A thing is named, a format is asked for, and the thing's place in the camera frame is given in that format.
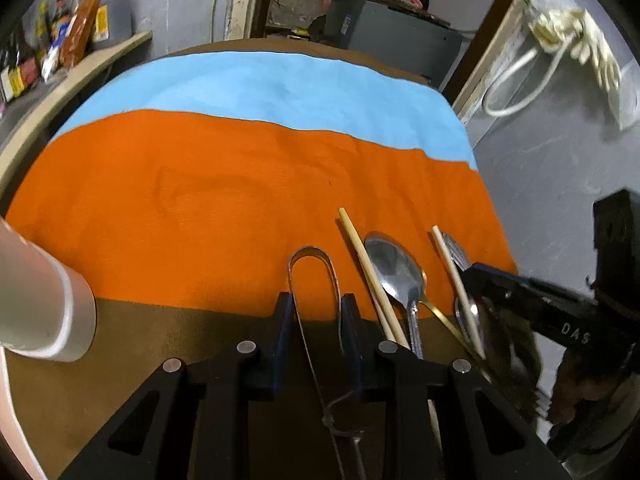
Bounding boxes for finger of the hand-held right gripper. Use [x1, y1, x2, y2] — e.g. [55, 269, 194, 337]
[462, 261, 556, 328]

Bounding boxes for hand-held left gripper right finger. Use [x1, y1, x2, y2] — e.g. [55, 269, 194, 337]
[340, 294, 573, 480]

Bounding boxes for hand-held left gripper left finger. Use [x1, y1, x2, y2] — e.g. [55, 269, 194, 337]
[57, 291, 297, 480]

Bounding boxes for wooden chopstick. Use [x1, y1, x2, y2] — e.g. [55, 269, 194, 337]
[431, 225, 487, 359]
[338, 207, 408, 348]

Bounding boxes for silver fork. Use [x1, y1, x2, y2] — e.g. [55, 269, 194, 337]
[441, 232, 472, 273]

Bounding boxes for thin gold spoon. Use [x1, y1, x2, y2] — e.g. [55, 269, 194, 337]
[420, 270, 493, 381]

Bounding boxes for metal tongs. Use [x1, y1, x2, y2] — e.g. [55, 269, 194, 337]
[286, 246, 366, 480]

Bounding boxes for large silver spoon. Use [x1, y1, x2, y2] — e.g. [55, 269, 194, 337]
[364, 231, 427, 361]

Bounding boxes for white plastic utensil holder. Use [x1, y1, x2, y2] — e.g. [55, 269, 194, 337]
[0, 217, 97, 363]

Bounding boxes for striped blue orange brown cloth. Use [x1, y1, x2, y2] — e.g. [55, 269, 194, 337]
[5, 40, 518, 480]

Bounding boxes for cream rubber gloves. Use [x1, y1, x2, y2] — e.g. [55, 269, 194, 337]
[530, 7, 623, 93]

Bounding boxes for grey metal cabinet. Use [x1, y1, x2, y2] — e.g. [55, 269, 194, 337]
[320, 0, 463, 91]

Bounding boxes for brown snack packet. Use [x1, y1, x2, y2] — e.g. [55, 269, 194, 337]
[59, 0, 103, 67]

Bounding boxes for row of dark sauce bottles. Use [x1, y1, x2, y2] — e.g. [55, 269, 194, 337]
[0, 0, 86, 106]

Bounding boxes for large clear plastic jug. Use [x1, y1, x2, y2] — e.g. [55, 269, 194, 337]
[96, 0, 133, 43]

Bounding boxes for white hose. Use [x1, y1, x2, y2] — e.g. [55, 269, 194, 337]
[482, 35, 568, 118]

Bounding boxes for wooden door frame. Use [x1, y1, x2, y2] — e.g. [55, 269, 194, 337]
[227, 0, 548, 126]

